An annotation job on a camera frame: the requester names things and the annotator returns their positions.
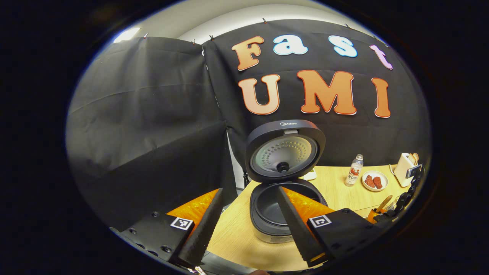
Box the grey curved object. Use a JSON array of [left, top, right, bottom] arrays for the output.
[[201, 251, 251, 274]]

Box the rectangular ceiling light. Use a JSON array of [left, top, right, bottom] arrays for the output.
[[114, 27, 141, 43]]

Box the black backdrop cloth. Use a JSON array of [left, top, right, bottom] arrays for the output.
[[66, 19, 431, 231]]

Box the white plate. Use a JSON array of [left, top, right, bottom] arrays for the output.
[[361, 170, 389, 192]]

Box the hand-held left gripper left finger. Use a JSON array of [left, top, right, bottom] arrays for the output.
[[110, 188, 224, 268]]

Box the clear plastic drink bottle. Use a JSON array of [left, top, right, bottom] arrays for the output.
[[345, 154, 364, 187]]

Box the black rice cooker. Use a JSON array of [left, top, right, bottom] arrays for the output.
[[245, 120, 329, 244]]

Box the white toaster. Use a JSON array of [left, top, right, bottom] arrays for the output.
[[393, 153, 418, 188]]

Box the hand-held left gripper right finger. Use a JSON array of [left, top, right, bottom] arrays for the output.
[[277, 186, 382, 268]]

